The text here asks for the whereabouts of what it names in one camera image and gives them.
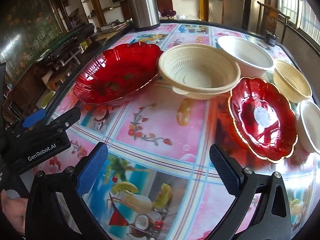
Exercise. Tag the person's left hand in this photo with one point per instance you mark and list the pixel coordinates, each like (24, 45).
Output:
(12, 213)

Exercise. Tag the large white bowl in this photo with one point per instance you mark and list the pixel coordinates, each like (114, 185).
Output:
(245, 52)

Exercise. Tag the wooden stool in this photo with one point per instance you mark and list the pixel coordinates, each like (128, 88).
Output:
(53, 76)

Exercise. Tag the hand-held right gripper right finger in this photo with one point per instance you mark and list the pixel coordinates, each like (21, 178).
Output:
(225, 171)

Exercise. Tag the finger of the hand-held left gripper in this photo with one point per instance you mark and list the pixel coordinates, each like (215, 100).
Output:
(71, 116)
(32, 118)

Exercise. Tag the small white bowl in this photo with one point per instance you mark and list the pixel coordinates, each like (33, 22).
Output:
(311, 127)

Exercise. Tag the green topped game table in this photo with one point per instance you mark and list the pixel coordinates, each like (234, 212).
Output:
(72, 38)

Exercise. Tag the small red glass plate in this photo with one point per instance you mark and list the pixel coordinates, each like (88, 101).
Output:
(250, 110)

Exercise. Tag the small cream ribbed bowl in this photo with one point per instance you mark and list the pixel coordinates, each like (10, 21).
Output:
(292, 80)

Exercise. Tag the black table clamp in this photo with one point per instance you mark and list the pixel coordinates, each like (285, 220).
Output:
(271, 39)

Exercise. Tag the barred window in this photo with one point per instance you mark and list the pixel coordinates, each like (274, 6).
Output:
(292, 0)

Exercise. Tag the stainless steel thermos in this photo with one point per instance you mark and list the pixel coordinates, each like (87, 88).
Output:
(142, 5)

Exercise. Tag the cream ribbed paper plate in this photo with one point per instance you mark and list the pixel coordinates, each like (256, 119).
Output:
(200, 65)

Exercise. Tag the wooden television cabinet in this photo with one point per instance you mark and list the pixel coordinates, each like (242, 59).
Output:
(110, 30)

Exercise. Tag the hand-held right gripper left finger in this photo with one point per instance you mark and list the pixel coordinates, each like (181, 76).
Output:
(92, 171)

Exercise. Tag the printed fruit tablecloth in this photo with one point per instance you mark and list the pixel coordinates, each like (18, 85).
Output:
(155, 130)

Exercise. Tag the red plastic plate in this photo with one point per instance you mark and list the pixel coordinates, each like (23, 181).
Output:
(117, 77)

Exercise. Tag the wooden armchair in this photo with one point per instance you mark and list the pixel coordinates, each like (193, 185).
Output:
(272, 21)

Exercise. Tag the floral wall painting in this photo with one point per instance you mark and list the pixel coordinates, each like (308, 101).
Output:
(25, 25)

